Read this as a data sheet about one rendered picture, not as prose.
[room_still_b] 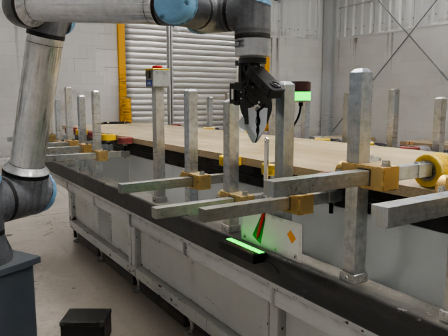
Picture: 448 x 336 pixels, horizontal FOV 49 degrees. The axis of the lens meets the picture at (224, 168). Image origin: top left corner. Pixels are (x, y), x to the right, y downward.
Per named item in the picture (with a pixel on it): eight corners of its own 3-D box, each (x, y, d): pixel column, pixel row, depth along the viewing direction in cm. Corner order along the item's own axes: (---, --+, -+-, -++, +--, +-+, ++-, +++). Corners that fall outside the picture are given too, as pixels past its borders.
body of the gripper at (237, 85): (252, 106, 132) (253, 60, 130) (272, 107, 124) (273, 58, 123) (228, 106, 127) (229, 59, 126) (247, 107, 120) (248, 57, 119)
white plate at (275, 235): (299, 263, 122) (301, 225, 121) (240, 239, 144) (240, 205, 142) (301, 263, 122) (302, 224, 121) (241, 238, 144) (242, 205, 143)
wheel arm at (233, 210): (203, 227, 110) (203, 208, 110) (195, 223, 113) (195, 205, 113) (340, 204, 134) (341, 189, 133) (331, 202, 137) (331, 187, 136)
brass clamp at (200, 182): (196, 191, 163) (196, 175, 162) (177, 185, 174) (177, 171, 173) (212, 189, 166) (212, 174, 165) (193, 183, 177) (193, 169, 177)
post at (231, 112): (229, 256, 151) (229, 99, 145) (223, 253, 154) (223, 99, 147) (239, 254, 153) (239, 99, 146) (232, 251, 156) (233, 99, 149)
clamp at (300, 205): (299, 216, 121) (299, 195, 121) (265, 206, 133) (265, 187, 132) (315, 213, 124) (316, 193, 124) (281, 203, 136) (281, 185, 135)
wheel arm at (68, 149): (33, 156, 256) (33, 147, 255) (31, 155, 259) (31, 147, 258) (113, 151, 279) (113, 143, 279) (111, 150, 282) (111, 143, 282)
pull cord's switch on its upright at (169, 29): (173, 146, 417) (171, 12, 401) (165, 145, 429) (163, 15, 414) (181, 146, 421) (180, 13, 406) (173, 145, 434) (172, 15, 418)
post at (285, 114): (281, 265, 130) (284, 81, 123) (273, 261, 133) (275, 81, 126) (291, 262, 132) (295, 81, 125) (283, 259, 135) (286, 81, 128)
